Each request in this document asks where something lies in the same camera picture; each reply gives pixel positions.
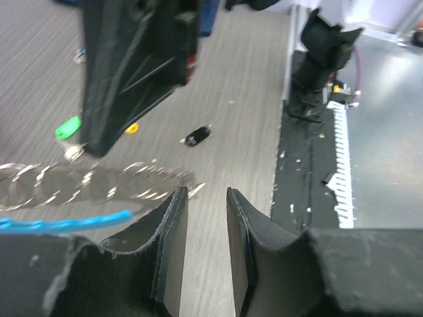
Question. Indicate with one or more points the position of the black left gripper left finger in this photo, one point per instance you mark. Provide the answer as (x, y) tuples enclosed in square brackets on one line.
[(136, 272)]

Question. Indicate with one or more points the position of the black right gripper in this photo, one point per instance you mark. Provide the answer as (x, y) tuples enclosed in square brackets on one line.
[(137, 53)]

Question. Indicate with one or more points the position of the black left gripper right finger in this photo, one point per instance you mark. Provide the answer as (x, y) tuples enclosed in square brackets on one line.
[(321, 272)]

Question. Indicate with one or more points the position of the yellow tag key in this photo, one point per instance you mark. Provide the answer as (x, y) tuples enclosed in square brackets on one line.
[(132, 129)]

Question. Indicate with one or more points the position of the black tag key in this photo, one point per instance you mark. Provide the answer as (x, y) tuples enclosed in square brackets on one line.
[(197, 136)]

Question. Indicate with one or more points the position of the blue tag key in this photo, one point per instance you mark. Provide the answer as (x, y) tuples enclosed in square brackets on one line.
[(80, 56)]

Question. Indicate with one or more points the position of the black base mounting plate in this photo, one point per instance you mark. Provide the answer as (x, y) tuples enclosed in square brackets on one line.
[(306, 162)]

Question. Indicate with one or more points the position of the dark blue tray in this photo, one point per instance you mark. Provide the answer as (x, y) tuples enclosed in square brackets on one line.
[(208, 14)]

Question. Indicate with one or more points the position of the green tag key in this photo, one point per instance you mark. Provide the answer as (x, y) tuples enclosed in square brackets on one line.
[(72, 151)]

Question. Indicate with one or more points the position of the perforated cable duct strip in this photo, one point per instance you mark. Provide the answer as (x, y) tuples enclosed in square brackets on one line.
[(341, 181)]

